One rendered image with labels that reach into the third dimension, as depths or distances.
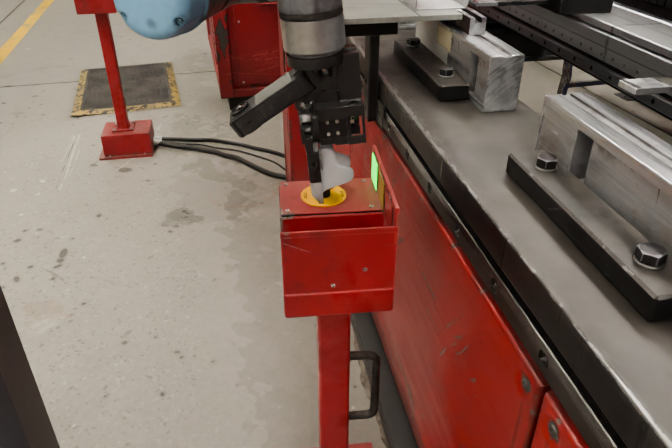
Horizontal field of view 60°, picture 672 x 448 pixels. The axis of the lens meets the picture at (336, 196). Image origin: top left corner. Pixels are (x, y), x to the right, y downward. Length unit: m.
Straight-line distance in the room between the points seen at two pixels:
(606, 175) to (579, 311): 0.19
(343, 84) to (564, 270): 0.33
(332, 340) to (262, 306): 0.92
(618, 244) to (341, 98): 0.35
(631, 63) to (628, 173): 0.46
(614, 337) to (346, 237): 0.36
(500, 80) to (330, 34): 0.39
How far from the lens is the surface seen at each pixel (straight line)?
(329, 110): 0.71
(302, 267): 0.81
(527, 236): 0.68
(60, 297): 2.13
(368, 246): 0.80
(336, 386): 1.08
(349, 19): 1.05
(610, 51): 1.17
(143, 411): 1.68
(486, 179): 0.78
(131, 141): 2.94
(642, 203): 0.68
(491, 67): 0.98
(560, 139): 0.80
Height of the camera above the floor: 1.24
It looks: 30 degrees down
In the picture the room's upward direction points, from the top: straight up
